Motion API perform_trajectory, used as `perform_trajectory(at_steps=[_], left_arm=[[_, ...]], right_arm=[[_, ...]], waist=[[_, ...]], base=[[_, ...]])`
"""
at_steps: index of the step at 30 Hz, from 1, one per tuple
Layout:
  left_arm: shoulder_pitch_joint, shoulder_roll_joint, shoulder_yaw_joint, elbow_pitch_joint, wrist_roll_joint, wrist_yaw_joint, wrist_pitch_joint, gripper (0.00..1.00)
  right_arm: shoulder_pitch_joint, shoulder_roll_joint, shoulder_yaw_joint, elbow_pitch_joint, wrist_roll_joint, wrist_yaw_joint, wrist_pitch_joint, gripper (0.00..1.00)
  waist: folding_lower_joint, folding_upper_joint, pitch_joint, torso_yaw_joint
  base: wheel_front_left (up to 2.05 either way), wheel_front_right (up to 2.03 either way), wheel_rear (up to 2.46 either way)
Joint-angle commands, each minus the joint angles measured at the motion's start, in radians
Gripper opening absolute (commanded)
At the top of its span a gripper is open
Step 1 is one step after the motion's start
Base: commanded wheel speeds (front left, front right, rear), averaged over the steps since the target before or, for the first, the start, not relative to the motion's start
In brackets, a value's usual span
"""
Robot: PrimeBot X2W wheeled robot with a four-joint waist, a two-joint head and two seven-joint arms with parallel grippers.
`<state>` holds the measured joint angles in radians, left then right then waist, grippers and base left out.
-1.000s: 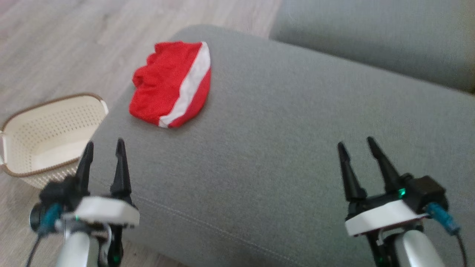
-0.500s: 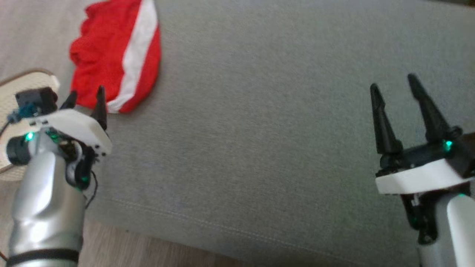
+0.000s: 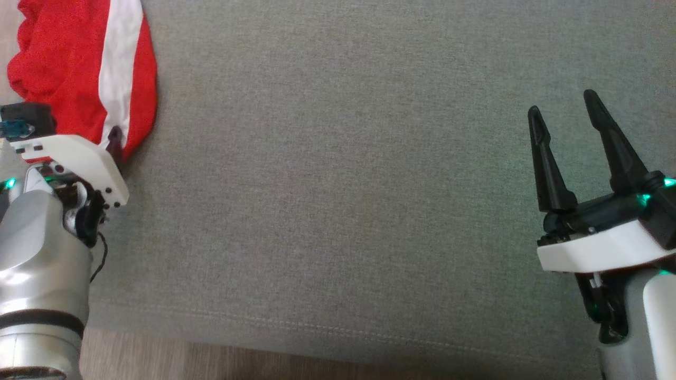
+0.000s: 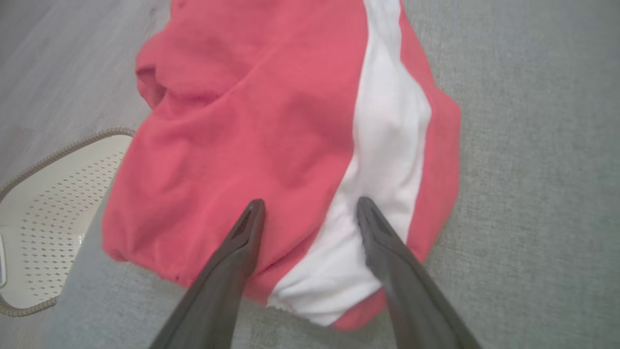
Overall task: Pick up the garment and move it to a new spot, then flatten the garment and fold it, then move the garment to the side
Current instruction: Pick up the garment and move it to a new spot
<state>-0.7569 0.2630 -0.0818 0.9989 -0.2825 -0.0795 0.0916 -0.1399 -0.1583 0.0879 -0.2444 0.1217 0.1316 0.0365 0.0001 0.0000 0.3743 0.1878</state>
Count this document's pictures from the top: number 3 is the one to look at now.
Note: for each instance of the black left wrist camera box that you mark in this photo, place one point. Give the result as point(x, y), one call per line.
point(31, 113)

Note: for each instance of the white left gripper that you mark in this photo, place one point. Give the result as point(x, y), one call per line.
point(79, 161)

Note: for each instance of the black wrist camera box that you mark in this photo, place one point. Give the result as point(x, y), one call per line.
point(31, 113)
point(663, 216)

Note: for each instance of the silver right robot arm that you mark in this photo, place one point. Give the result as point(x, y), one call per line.
point(649, 327)

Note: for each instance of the red white striped shorts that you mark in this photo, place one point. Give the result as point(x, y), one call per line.
point(58, 63)

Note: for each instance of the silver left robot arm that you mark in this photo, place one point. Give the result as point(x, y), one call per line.
point(42, 274)

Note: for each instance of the large grey sofa seat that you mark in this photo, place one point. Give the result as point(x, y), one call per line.
point(343, 184)

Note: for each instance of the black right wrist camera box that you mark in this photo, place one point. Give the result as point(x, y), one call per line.
point(663, 216)

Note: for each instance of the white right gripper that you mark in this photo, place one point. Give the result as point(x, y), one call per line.
point(597, 248)

